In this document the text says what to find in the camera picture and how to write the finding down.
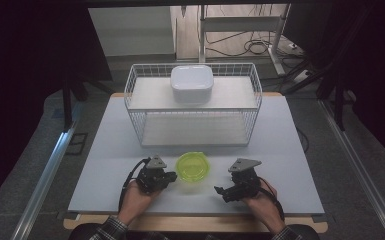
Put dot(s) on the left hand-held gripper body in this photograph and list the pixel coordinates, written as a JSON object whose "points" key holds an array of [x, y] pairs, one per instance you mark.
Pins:
{"points": [[153, 176]]}

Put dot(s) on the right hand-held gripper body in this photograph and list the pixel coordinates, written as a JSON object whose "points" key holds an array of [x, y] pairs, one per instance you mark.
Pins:
{"points": [[245, 181]]}

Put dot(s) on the white lidded plastic container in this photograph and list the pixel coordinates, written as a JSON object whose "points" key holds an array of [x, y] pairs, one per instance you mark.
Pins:
{"points": [[191, 80]]}

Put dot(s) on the person's left hand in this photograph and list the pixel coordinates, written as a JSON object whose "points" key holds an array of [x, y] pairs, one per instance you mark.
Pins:
{"points": [[136, 201]]}

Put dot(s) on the person's right hand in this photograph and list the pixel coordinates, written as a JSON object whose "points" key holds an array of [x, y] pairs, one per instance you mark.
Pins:
{"points": [[263, 206]]}

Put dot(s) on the black metal stand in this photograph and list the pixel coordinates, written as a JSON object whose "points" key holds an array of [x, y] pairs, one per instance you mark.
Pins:
{"points": [[339, 106], [67, 106]]}

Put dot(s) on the white power strip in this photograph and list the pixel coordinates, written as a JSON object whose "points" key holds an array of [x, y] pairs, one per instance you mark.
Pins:
{"points": [[300, 76]]}

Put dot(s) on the dark curtain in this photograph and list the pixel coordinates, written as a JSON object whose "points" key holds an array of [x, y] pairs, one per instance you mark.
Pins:
{"points": [[373, 66], [23, 83]]}

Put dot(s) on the metal floor rail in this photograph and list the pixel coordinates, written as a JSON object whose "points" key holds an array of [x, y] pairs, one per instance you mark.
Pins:
{"points": [[43, 183], [360, 166]]}

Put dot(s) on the white metal desk frame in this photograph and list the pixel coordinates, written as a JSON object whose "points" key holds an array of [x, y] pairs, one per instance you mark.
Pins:
{"points": [[240, 23]]}

